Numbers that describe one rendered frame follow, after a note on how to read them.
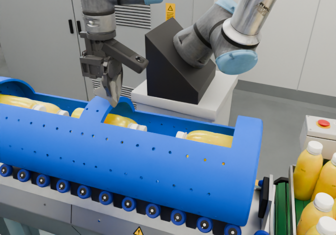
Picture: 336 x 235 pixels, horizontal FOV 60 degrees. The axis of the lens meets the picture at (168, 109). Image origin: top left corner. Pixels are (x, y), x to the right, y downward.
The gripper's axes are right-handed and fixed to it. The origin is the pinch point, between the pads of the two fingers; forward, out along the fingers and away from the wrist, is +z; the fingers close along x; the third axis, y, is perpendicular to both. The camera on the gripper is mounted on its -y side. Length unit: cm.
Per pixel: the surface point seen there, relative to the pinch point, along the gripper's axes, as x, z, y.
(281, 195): -14, 34, -50
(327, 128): -27, 14, -60
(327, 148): -24, 19, -61
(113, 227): 12.9, 36.2, -1.7
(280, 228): -1, 34, -50
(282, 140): -178, 124, -68
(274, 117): -217, 123, -60
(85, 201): 11.0, 30.3, 8.1
